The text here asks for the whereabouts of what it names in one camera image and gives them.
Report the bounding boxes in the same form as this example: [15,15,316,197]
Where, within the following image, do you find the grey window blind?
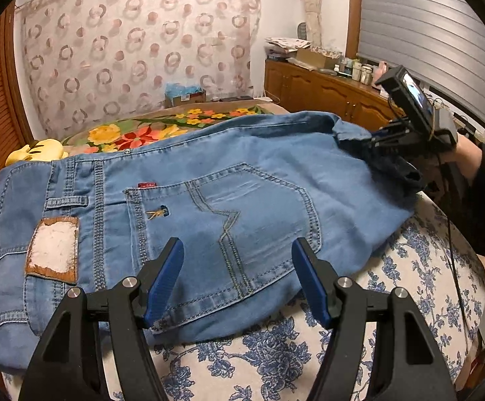
[356,0,485,95]

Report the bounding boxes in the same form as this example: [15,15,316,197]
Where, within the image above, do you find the ring patterned sheer curtain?
[15,0,265,139]

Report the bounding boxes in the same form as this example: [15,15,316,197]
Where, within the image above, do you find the blue denim pants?
[24,111,424,348]

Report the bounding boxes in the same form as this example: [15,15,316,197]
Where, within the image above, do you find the small cardboard box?
[165,89,208,109]

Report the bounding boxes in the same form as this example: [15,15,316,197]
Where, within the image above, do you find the colourful flower blanket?
[61,104,294,156]

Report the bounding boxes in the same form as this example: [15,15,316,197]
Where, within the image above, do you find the row of small bottles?
[335,56,377,86]

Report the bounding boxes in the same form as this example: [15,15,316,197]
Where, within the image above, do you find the yellow plush toy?
[5,138,68,167]

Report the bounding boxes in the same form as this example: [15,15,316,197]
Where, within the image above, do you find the blue plastic bag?
[165,82,203,98]

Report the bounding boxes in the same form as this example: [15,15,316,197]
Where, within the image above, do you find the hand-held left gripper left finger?
[18,237,185,401]

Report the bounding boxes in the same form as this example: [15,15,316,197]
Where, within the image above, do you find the cream window curtain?
[298,0,348,53]

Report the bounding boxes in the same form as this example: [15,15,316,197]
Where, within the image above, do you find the blue floral white quilt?
[0,194,485,401]

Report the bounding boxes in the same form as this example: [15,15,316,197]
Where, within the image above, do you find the open cardboard box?
[295,47,344,70]

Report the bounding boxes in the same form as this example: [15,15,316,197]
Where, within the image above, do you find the pink bottle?
[374,62,390,89]

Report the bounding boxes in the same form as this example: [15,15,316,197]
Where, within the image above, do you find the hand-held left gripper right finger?
[291,237,458,401]

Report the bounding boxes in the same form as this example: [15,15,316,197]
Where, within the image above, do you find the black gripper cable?
[445,163,485,345]

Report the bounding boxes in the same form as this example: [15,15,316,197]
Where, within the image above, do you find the crumpled blue denim garment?
[0,162,54,374]

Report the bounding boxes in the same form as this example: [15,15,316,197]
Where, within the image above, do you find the person's right hand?
[451,134,484,186]

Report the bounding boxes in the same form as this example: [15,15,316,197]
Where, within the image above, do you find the wooden cabinet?
[264,58,485,151]

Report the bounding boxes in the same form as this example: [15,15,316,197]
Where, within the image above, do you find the stack of papers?
[265,36,312,51]

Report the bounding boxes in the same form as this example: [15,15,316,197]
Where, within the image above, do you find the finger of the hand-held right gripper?
[374,150,426,196]
[368,118,415,152]

